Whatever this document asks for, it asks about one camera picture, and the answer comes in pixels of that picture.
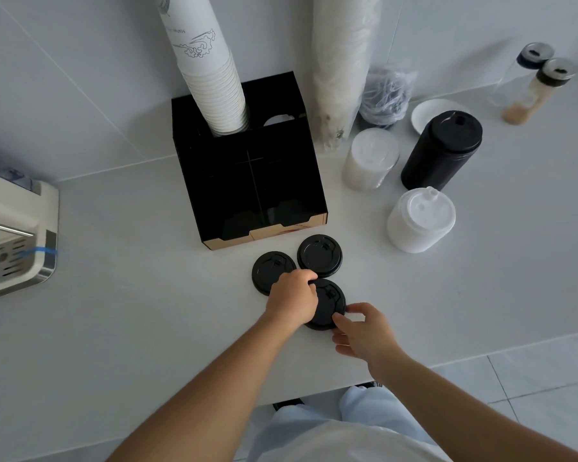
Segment person's left hand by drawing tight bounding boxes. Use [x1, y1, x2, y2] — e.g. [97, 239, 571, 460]
[264, 270, 320, 328]

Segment person's right hand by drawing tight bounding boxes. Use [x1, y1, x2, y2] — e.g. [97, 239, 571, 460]
[331, 302, 405, 379]

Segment black plastic cup lid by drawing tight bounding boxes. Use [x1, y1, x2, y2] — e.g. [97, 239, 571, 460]
[297, 234, 343, 278]
[302, 278, 347, 331]
[252, 251, 297, 298]

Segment person's left forearm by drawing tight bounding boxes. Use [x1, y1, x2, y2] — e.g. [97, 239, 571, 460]
[105, 310, 305, 462]

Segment person's right forearm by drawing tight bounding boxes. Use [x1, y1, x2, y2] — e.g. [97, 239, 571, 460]
[368, 350, 578, 462]

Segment light blue trousers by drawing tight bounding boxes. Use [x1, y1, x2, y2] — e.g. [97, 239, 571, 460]
[264, 385, 436, 450]

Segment black acrylic cup organizer box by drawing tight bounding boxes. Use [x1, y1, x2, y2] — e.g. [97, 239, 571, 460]
[171, 71, 328, 251]

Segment wrapped stack of white lids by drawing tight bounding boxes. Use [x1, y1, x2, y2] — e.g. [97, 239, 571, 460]
[386, 186, 457, 254]

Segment white shirt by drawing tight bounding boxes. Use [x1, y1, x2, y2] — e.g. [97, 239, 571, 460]
[248, 417, 456, 462]

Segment wrapped stack of translucent lids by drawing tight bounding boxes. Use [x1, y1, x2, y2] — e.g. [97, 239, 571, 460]
[342, 128, 401, 192]

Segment wrapped stack of black lids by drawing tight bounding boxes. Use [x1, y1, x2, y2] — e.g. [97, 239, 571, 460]
[401, 110, 483, 192]

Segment crumpled clear plastic bag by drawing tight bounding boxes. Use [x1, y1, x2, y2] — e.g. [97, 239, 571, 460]
[358, 66, 418, 129]

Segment white round saucer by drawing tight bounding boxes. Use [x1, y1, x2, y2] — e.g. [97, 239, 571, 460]
[411, 99, 473, 136]

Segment plastic-wrapped sleeve of cups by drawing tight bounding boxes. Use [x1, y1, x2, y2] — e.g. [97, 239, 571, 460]
[311, 0, 382, 155]

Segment stack of white paper cups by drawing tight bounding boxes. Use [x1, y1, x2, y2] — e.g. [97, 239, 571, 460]
[155, 0, 250, 138]

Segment empty clear bottle dark cap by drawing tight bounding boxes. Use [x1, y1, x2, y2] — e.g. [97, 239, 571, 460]
[486, 42, 555, 109]

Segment clear bottle with brown liquid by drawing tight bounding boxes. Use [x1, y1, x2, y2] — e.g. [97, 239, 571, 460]
[503, 57, 577, 125]

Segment cream coffee machine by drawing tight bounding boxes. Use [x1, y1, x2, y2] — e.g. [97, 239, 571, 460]
[0, 164, 60, 304]

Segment metal steam wand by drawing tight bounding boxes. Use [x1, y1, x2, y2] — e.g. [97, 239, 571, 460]
[0, 218, 35, 238]

